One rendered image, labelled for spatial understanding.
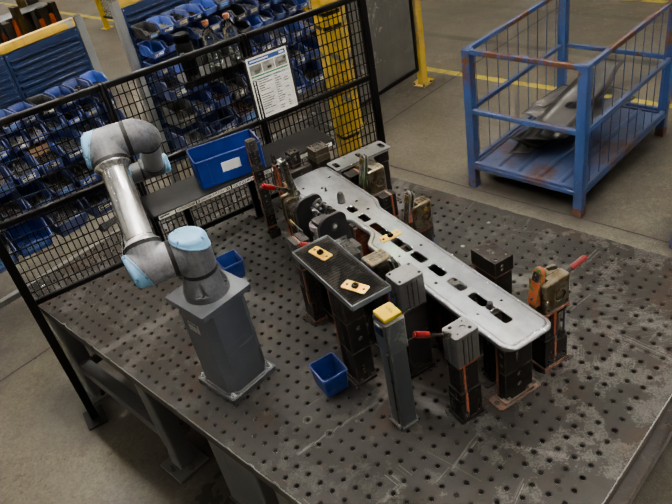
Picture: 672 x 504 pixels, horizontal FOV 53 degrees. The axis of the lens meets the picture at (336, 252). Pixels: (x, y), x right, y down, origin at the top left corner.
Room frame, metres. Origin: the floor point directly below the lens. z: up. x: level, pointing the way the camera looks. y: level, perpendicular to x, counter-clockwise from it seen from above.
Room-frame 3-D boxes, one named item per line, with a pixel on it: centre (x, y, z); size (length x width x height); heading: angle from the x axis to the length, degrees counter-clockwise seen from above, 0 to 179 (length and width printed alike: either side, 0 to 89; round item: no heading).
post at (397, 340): (1.44, -0.11, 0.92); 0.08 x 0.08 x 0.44; 25
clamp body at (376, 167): (2.48, -0.22, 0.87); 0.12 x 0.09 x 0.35; 115
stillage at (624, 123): (3.93, -1.68, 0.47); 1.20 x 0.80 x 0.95; 129
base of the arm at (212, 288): (1.79, 0.44, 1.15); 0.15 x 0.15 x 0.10
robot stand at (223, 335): (1.79, 0.44, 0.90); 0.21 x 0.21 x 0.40; 41
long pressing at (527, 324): (2.01, -0.22, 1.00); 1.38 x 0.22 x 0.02; 25
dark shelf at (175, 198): (2.76, 0.35, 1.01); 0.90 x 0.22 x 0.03; 115
